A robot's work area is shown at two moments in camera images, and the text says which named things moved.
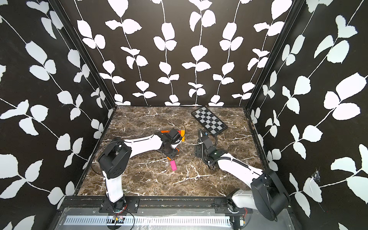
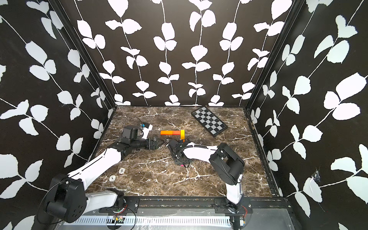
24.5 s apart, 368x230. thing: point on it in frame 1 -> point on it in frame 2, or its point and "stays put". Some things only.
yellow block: [183, 133] stays put
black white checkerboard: [212, 123] stays put
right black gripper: [197, 151] -> [175, 158]
